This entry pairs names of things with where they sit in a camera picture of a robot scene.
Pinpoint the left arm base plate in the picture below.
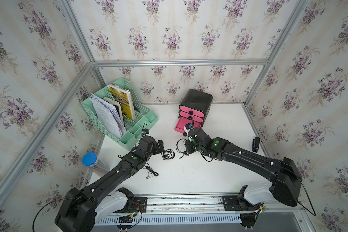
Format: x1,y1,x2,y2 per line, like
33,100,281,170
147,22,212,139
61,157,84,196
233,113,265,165
115,188,148,213

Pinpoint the white paper stack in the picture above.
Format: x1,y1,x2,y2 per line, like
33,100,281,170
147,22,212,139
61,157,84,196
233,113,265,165
90,94,126,139

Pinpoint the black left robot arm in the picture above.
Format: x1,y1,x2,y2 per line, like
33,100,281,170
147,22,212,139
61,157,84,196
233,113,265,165
55,135,164,232

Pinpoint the green plastic file organizer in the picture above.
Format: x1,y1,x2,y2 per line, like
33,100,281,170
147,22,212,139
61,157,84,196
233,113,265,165
81,78,159,150

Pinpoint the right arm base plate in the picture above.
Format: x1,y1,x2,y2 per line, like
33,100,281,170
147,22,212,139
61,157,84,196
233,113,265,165
220,185,262,211

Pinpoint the dark thin book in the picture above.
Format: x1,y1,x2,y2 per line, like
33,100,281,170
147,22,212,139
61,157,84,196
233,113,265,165
102,97,124,124

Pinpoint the yellow book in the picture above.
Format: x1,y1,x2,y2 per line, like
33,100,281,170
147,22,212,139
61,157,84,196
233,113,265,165
107,84,136,121

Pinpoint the small black clip device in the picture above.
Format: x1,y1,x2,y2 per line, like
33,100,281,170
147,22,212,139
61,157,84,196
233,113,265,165
252,137,260,153

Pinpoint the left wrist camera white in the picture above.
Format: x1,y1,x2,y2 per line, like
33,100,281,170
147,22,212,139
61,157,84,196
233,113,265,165
141,129,149,136

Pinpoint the black earphones top coil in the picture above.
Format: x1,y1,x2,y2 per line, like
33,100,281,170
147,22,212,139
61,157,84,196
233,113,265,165
161,149,176,160

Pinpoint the aluminium mounting rail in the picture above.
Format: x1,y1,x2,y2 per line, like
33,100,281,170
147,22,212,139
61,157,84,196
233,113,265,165
60,192,302,217

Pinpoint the pink top drawer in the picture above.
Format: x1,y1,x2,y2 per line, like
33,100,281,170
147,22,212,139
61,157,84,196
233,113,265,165
179,105,205,118

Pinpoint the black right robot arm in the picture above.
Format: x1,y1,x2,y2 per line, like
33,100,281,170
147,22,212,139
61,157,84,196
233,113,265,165
185,127,305,210

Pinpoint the pink bottom drawer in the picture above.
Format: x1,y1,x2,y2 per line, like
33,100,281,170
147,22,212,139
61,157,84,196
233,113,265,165
175,116,202,133

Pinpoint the blue lidded shiny can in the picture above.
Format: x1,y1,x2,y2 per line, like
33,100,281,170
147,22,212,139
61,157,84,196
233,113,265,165
82,152,110,177

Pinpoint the black drawer cabinet shell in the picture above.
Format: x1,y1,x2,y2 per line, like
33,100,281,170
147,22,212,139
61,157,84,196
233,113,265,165
179,89,213,126

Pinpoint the black earphones coil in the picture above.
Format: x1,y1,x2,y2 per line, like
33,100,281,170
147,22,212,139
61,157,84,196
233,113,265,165
176,138,189,159
161,149,176,160

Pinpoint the black earphones bottom coil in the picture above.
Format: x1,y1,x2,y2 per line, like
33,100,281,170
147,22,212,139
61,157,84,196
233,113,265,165
176,138,189,159

